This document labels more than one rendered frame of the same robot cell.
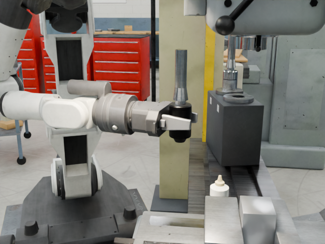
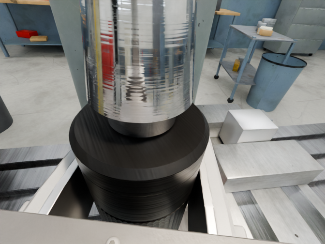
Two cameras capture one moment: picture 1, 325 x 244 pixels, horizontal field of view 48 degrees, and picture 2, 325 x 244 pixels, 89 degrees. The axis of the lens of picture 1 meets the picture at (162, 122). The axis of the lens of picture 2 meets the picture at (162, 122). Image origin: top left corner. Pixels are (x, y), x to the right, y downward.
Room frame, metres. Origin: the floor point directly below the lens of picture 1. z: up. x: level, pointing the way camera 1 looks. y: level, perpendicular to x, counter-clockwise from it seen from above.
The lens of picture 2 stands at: (0.75, 0.01, 1.20)
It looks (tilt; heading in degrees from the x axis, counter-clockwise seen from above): 39 degrees down; 252
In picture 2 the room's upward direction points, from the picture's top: 5 degrees clockwise
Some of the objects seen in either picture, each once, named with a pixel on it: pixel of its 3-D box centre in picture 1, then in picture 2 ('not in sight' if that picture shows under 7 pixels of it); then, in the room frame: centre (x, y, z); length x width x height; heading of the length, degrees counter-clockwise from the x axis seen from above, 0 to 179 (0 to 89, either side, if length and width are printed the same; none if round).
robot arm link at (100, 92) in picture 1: (95, 104); not in sight; (0.82, 0.15, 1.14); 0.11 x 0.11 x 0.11; 70
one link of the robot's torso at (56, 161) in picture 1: (76, 175); not in sight; (1.44, 0.37, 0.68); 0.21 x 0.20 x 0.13; 17
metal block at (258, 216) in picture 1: (256, 220); (245, 131); (0.55, -0.16, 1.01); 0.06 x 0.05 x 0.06; 173
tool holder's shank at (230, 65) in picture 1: (231, 53); not in sight; (1.18, -0.22, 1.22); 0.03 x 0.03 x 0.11
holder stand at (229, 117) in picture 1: (231, 123); not in sight; (1.13, -0.22, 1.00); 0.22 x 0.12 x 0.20; 5
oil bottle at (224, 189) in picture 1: (218, 198); not in sight; (0.72, -0.12, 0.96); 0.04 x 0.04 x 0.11
